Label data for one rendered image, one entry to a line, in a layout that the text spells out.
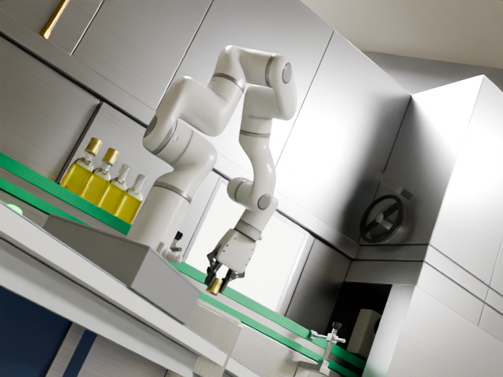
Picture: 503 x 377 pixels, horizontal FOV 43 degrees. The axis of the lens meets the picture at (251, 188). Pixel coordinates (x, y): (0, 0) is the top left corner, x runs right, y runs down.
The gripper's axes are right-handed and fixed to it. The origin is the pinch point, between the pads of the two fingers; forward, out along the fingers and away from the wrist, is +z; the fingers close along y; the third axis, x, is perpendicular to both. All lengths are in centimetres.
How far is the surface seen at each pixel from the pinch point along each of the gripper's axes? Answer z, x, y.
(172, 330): 11.3, 33.3, 21.8
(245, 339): 12.0, -12.2, -26.5
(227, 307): 6.0, -16.2, -17.3
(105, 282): 6, 48, 46
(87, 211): 1.2, -10.4, 38.6
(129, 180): -11.7, -39.9, 23.8
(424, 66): -157, -135, -119
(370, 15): -160, -143, -76
